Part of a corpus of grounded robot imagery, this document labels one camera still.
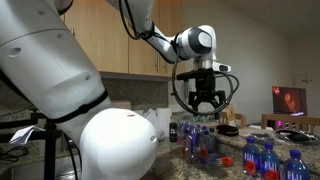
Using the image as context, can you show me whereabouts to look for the black can with label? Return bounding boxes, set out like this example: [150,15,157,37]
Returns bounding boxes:
[168,121,178,144]

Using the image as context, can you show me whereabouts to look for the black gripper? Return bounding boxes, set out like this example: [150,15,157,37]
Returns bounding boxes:
[188,77,228,113]

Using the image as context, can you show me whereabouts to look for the white paper tag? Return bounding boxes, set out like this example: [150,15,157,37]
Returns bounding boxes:
[9,125,46,146]

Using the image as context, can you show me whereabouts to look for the television screen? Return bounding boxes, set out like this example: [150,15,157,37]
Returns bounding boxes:
[271,85,308,117]

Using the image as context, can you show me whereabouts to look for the black metal camera stand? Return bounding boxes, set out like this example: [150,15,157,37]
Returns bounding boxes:
[0,108,64,180]

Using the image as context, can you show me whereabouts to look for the grey wall phone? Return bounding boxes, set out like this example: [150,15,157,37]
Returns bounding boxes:
[183,80,193,101]

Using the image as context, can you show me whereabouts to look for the small paper bag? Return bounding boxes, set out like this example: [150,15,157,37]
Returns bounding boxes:
[224,103,237,123]

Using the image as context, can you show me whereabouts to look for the dark plastic bag pile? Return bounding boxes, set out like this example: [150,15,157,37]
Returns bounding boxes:
[273,128,320,145]

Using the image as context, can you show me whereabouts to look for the white paper towel roll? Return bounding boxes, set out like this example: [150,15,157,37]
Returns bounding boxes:
[156,107,173,138]

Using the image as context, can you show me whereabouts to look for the thin black loose cable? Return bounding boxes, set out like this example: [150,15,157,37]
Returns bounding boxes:
[0,146,29,164]

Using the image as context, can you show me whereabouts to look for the wooden wall cabinets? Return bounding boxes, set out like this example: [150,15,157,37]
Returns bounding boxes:
[59,0,186,79]

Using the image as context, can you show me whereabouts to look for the white crumpled plastic bag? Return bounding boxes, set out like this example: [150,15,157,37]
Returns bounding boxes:
[142,108,166,141]

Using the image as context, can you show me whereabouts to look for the black zip case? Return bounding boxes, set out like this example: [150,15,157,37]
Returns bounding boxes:
[215,124,240,137]

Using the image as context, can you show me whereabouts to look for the colourful tissue box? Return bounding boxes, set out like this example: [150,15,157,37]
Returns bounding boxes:
[193,113,216,123]

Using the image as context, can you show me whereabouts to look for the wooden chair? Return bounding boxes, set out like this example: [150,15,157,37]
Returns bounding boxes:
[218,111,248,129]
[260,113,320,134]

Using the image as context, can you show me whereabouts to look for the toppled clear water bottle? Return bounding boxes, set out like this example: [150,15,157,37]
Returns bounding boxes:
[199,153,235,168]

